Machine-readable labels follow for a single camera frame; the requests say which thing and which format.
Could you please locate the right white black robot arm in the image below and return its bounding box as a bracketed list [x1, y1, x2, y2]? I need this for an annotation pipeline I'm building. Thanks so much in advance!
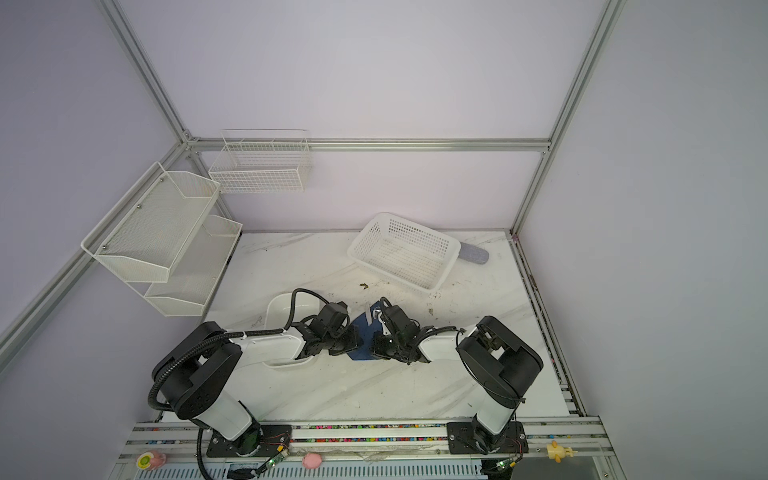
[369, 297, 544, 458]

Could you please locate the white rectangular plastic tray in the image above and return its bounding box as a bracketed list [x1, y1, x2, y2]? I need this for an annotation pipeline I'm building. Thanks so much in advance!
[264, 293, 324, 369]

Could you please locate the aluminium frame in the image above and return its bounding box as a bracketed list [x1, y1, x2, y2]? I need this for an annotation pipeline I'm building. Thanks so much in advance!
[0, 0, 628, 421]

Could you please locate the grey oval pouch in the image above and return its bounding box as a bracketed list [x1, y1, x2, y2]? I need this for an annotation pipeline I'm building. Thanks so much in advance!
[458, 242, 490, 265]

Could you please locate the white perforated plastic basket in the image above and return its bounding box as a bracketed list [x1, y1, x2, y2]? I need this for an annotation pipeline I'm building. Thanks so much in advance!
[347, 213, 461, 293]

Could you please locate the yellow toy figure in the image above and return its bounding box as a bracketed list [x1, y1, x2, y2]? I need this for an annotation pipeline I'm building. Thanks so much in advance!
[546, 440, 576, 463]

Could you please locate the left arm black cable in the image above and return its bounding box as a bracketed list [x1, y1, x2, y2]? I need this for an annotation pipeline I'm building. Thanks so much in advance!
[147, 287, 331, 480]

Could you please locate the white two-tier mesh shelf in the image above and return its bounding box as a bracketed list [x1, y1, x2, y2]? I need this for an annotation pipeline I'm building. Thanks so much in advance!
[81, 163, 242, 318]

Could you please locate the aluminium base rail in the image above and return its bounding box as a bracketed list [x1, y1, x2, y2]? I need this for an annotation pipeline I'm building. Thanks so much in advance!
[109, 416, 626, 479]

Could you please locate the pink green toy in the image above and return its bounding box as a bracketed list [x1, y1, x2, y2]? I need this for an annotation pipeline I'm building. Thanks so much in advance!
[136, 450, 167, 471]

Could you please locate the blue paper napkin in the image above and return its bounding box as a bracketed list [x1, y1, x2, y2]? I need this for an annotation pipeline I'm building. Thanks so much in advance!
[347, 301, 384, 362]

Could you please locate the pink round toy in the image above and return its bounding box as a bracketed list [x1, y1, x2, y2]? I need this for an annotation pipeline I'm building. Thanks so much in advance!
[302, 453, 323, 470]

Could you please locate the white wire wall basket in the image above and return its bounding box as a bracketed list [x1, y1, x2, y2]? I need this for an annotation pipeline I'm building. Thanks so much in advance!
[209, 129, 313, 194]

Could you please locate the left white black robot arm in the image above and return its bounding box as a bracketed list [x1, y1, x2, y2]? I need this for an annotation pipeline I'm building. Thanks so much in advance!
[147, 302, 364, 457]

